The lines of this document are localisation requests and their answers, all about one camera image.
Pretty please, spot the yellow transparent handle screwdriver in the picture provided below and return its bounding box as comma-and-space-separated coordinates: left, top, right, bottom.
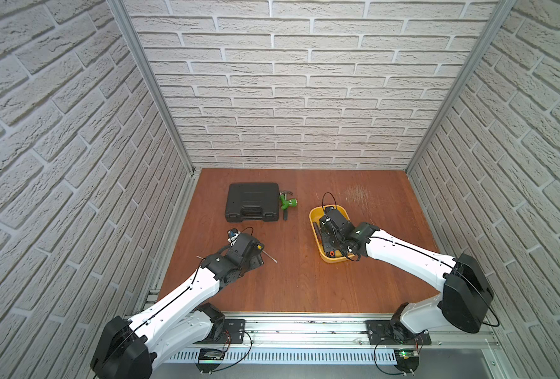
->
257, 244, 278, 264

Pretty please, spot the dark red handle screwdriver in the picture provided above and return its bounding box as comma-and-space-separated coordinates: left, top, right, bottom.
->
313, 222, 322, 241

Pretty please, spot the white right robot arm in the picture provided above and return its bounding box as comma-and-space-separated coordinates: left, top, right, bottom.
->
310, 205, 495, 341

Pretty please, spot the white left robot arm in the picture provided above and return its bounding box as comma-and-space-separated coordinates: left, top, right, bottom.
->
90, 230, 264, 378

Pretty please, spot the yellow plastic storage box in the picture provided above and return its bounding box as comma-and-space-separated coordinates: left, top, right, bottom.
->
309, 205, 357, 264

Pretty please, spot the black plastic tool case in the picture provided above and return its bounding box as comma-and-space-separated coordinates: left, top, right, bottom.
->
225, 183, 279, 223

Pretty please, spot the left controller board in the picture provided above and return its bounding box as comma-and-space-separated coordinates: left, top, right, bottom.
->
196, 348, 225, 374

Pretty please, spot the controller board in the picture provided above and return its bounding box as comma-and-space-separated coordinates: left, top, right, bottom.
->
394, 350, 420, 375
196, 348, 225, 374

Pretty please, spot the right controller board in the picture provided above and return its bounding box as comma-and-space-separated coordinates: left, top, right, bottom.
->
394, 350, 420, 375

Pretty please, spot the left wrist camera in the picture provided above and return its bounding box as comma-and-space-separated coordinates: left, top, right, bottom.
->
227, 228, 240, 243

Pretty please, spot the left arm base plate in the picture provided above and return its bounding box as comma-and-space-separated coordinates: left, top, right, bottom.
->
199, 318, 245, 345

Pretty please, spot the aluminium front rail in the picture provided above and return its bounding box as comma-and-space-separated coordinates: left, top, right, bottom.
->
118, 312, 499, 352

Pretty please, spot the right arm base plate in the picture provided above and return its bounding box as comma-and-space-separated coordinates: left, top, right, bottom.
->
365, 320, 432, 346

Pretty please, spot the aluminium frame post left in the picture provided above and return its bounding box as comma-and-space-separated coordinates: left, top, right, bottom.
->
108, 0, 196, 176

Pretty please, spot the aluminium frame post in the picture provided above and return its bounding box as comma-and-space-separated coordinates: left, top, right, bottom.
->
108, 0, 196, 176
405, 0, 517, 175

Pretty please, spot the aluminium frame post right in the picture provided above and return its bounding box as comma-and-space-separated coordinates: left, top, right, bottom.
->
405, 0, 517, 175

